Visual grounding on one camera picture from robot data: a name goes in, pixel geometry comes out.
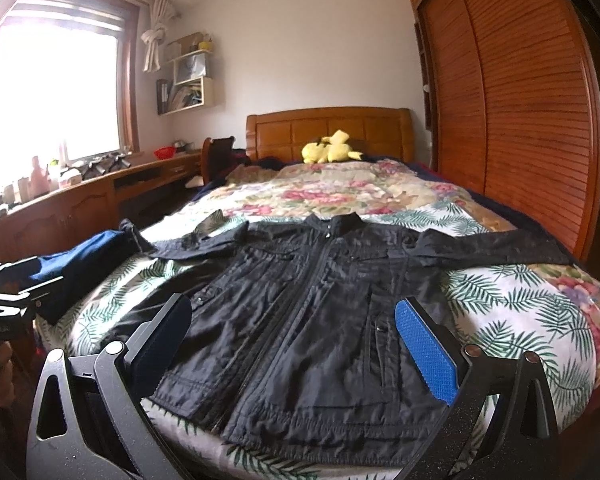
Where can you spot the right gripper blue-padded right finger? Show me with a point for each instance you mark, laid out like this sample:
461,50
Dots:
521,441

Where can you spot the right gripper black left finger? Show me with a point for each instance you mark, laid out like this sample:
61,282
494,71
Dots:
87,421

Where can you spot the black zip jacket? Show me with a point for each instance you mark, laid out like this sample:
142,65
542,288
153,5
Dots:
291,347

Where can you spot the person's left hand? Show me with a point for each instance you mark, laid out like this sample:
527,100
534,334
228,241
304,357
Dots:
7,387

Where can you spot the long wooden desk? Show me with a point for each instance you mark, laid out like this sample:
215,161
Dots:
65,218

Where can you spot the folded blue garment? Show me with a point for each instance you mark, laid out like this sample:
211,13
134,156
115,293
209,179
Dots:
83,267

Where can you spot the palm leaf print bedsheet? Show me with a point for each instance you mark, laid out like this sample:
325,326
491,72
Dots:
553,310

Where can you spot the pink bottle on desk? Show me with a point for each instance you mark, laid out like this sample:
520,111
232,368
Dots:
38,182

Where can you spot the floral quilt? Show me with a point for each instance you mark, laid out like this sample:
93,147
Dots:
385,191

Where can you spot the red bowl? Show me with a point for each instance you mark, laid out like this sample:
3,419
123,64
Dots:
167,152

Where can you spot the dark wooden chair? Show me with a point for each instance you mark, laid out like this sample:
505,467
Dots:
216,156

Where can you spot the wooden headboard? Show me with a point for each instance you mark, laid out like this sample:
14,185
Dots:
374,131

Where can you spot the yellow plush toy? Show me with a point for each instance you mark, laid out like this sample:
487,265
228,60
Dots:
334,148

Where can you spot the tied white curtain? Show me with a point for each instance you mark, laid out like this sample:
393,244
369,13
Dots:
161,14

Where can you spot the wooden louvred wardrobe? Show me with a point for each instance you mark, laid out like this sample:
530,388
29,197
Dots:
513,103

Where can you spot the window with wooden frame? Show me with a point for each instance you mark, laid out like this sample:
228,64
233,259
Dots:
67,82

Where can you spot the white wall shelf unit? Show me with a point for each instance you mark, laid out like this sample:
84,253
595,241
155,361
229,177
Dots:
190,84

